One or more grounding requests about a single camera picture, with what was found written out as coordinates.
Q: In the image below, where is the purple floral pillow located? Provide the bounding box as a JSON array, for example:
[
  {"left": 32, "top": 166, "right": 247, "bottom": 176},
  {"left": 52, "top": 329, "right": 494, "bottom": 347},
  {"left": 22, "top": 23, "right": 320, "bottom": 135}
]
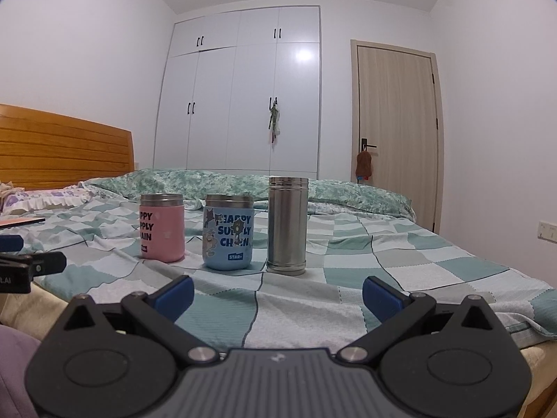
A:
[{"left": 0, "top": 185, "right": 94, "bottom": 217}]

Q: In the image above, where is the brown plush toy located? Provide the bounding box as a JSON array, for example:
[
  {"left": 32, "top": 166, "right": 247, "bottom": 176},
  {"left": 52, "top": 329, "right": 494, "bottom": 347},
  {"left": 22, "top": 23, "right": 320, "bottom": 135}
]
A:
[{"left": 355, "top": 148, "right": 374, "bottom": 180}]

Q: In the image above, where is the wooden headboard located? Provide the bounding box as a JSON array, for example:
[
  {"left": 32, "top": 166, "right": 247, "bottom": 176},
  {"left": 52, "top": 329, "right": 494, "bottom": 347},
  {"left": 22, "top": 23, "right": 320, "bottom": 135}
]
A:
[{"left": 0, "top": 103, "right": 135, "bottom": 191}]

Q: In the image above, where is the light wooden door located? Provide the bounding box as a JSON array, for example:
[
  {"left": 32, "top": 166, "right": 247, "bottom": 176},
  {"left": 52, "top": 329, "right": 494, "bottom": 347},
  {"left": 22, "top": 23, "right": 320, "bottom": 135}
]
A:
[{"left": 351, "top": 39, "right": 445, "bottom": 233}]

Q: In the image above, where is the purple clothing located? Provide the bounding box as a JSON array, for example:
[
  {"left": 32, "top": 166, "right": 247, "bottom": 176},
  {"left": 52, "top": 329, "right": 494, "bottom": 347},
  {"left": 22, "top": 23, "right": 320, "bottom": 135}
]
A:
[{"left": 0, "top": 324, "right": 44, "bottom": 418}]

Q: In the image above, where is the green checked bedsheet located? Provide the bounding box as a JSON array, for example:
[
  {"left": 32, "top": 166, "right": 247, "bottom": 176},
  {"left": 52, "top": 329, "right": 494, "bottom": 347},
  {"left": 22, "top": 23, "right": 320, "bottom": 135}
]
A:
[{"left": 0, "top": 192, "right": 557, "bottom": 351}]

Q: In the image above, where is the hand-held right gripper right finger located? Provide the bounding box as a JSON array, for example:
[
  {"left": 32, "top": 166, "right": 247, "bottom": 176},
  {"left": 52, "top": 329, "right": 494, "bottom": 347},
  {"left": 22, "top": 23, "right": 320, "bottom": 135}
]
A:
[{"left": 339, "top": 276, "right": 514, "bottom": 364}]

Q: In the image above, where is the blue cartoon print cup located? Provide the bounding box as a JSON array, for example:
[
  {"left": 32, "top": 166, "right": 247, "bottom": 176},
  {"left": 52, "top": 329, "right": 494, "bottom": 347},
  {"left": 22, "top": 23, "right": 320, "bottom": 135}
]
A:
[{"left": 203, "top": 194, "right": 254, "bottom": 271}]

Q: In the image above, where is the beige cloth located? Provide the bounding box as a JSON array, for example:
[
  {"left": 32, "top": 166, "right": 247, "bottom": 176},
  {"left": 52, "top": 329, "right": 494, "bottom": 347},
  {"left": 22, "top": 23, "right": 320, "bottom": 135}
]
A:
[{"left": 0, "top": 180, "right": 19, "bottom": 210}]

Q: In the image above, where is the hanging green ornament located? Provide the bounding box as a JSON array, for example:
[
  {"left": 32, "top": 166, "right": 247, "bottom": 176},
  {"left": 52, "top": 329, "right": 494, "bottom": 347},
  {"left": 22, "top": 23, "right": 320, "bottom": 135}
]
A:
[{"left": 267, "top": 98, "right": 282, "bottom": 144}]

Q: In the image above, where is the pink cup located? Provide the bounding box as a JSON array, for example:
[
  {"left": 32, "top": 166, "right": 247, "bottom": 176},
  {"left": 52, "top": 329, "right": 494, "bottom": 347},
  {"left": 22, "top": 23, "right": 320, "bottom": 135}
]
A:
[{"left": 139, "top": 194, "right": 185, "bottom": 263}]

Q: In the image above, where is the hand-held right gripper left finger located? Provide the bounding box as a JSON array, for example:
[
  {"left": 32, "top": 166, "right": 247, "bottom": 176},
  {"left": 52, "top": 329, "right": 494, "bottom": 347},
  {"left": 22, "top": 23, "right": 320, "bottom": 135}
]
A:
[{"left": 44, "top": 276, "right": 218, "bottom": 364}]

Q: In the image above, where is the stainless steel cup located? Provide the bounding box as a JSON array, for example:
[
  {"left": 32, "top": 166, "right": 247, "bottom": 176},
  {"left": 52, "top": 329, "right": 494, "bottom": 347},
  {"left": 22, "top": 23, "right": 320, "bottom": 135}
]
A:
[{"left": 266, "top": 176, "right": 309, "bottom": 276}]

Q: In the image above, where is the white wardrobe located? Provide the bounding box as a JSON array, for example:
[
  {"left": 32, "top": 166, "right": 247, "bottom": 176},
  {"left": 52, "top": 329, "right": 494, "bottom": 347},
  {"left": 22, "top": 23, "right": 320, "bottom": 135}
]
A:
[{"left": 153, "top": 5, "right": 322, "bottom": 179}]

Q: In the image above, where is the green floral quilt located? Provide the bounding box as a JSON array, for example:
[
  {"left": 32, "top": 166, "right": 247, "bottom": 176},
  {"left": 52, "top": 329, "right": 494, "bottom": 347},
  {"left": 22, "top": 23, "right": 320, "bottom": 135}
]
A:
[{"left": 83, "top": 169, "right": 416, "bottom": 224}]

